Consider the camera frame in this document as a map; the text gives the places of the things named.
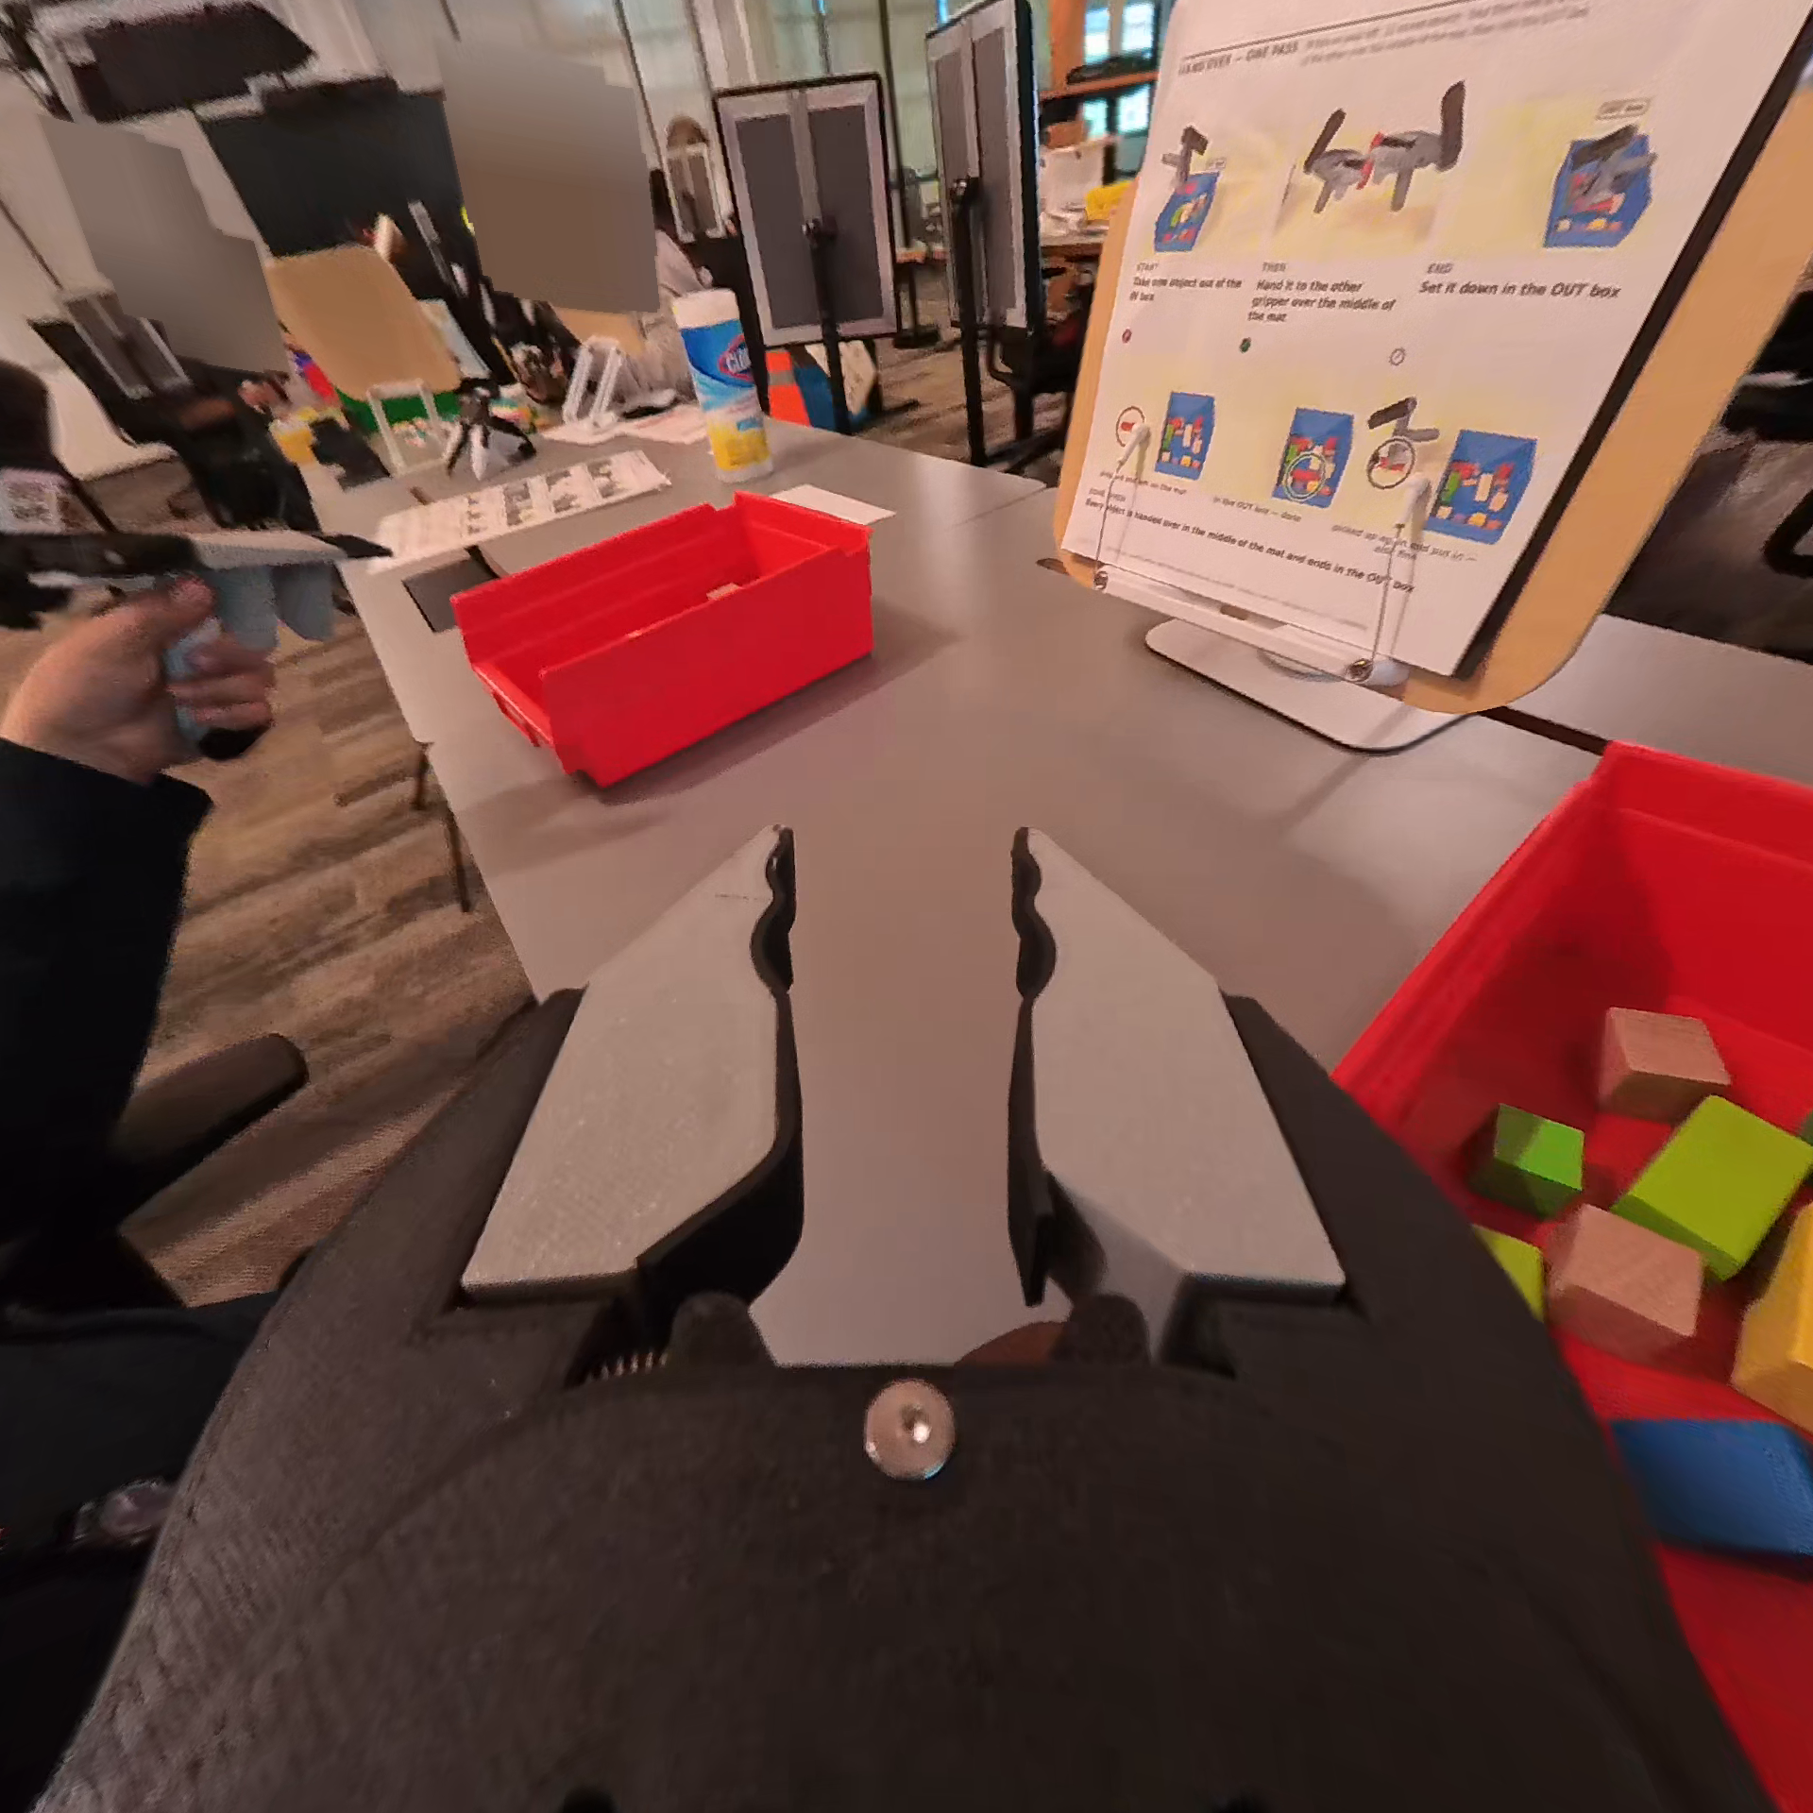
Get person's left hand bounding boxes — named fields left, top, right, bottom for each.
left=0, top=574, right=280, bottom=785

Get printed paper sheets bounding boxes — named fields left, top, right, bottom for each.
left=370, top=451, right=672, bottom=562

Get yellow wooden block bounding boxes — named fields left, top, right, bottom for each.
left=1730, top=1244, right=1813, bottom=1432

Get clear acrylic stand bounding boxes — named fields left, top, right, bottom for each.
left=365, top=379, right=444, bottom=472

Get pale wooden board stand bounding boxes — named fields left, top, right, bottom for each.
left=260, top=243, right=463, bottom=401

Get lime green wedge block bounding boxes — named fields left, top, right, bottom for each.
left=1471, top=1224, right=1550, bottom=1318

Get green wooden block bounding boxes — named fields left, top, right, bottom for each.
left=1465, top=1105, right=1587, bottom=1220

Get grey panel on stand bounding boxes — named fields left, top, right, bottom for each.
left=923, top=0, right=1046, bottom=467
left=713, top=74, right=899, bottom=428

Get disinfecting wipes canister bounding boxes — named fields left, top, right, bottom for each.
left=672, top=288, right=774, bottom=483

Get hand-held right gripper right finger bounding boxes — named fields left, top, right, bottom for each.
left=1007, top=829, right=1346, bottom=1311

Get lime green rectangular block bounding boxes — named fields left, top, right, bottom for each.
left=1612, top=1094, right=1813, bottom=1280

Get black flat pad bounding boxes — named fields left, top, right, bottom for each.
left=399, top=552, right=500, bottom=635

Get large natural wooden block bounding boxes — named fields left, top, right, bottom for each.
left=1597, top=1007, right=1732, bottom=1125

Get small natural wooden cube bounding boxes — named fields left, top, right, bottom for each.
left=1542, top=1205, right=1705, bottom=1364

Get person's left forearm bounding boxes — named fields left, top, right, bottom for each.
left=0, top=736, right=217, bottom=1278

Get printed instruction sheet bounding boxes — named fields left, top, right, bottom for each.
left=1061, top=0, right=1813, bottom=679

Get red plastic bin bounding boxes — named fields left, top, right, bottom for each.
left=451, top=490, right=876, bottom=787
left=1331, top=743, right=1813, bottom=1813

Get round badge reel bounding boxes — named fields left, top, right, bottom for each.
left=66, top=1476, right=174, bottom=1556

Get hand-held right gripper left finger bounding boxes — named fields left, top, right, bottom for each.
left=459, top=824, right=808, bottom=1306

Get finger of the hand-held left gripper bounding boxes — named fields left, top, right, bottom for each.
left=186, top=529, right=393, bottom=571
left=210, top=562, right=340, bottom=648

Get blue triangular wooden block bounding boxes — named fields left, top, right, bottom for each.
left=1612, top=1416, right=1813, bottom=1563

